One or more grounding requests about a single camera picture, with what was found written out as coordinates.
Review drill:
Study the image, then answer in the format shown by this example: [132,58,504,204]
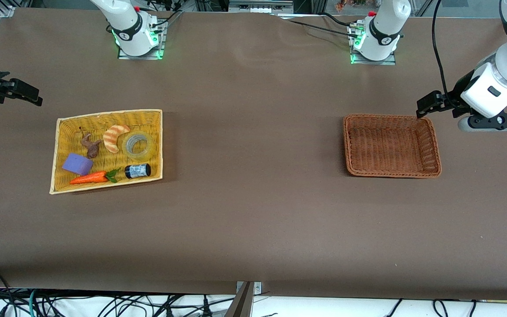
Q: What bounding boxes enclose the striped toy croissant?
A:
[103,125,131,154]

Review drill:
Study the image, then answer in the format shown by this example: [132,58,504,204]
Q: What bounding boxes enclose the yellow wicker basket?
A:
[49,109,163,195]

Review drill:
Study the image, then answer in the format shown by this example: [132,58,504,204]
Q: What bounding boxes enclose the brown toy figurine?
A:
[79,128,103,159]

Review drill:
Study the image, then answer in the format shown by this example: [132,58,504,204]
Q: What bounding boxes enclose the metal table edge bracket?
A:
[225,281,263,317]

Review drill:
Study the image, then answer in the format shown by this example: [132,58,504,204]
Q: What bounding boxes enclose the grey metal box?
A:
[228,0,294,14]

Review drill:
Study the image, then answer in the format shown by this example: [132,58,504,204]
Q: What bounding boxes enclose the purple foam block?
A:
[62,153,94,176]

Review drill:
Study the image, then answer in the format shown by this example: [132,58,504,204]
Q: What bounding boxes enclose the brown wicker basket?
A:
[343,114,442,178]

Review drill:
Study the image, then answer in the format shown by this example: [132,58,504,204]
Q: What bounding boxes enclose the black cable on table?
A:
[276,12,360,36]

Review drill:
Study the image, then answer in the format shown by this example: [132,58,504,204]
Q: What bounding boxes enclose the black hanging arm cable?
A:
[431,0,452,100]

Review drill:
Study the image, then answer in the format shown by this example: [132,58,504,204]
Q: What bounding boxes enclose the orange toy carrot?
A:
[69,169,121,185]

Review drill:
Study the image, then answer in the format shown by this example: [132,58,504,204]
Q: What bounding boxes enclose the clear yellowish tape roll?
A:
[122,131,158,161]

